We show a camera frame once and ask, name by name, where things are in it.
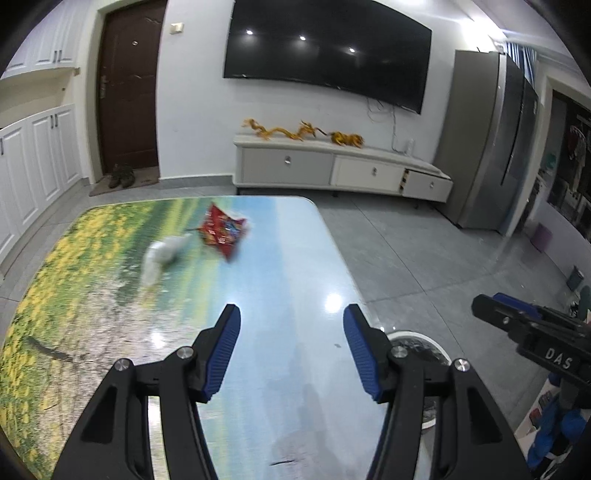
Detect small golden tiger ornament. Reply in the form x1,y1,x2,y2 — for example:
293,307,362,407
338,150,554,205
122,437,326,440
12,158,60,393
329,131,365,149

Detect grey steel refrigerator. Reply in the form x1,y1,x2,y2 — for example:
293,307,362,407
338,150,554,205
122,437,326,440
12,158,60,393
434,50,538,233

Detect long golden dragon ornament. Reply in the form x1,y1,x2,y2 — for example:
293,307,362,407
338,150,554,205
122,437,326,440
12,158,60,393
242,118,327,141

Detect purple small stool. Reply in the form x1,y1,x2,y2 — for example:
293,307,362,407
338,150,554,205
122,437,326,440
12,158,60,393
530,223,553,253

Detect white shoe cabinet wall unit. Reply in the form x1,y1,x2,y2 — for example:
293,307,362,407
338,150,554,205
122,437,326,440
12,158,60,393
1,1,89,264

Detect clear white plastic bag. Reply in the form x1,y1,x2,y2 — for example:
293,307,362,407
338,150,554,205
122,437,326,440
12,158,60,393
140,233,190,288

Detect white grey TV cabinet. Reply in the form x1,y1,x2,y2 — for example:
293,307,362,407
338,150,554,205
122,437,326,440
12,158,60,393
233,135,453,203

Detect beige wall light switch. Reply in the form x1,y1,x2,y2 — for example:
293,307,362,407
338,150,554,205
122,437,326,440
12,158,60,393
170,22,184,35

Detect right blue white gloved hand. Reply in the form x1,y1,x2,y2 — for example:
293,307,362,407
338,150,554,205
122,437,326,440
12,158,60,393
526,373,590,479

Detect wall mounted black television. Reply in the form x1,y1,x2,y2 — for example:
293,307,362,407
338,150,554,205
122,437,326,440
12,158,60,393
223,0,432,113

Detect pair of dark shoes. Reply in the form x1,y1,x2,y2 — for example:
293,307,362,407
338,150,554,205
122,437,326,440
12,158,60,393
108,164,135,189

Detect red colourful snack bag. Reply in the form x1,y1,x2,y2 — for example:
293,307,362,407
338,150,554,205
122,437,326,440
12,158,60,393
197,203,246,260

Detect black trash bin liner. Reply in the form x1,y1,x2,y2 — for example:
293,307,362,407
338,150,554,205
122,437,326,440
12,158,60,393
390,333,451,366

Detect brown door mat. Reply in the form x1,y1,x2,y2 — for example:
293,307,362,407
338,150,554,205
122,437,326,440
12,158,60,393
88,168,161,198

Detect white round trash bin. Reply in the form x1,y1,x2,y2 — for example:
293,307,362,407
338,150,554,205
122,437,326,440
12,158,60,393
385,329,456,432

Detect dark brown entrance door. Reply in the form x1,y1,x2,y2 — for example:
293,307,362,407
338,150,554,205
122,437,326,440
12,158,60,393
97,1,167,174

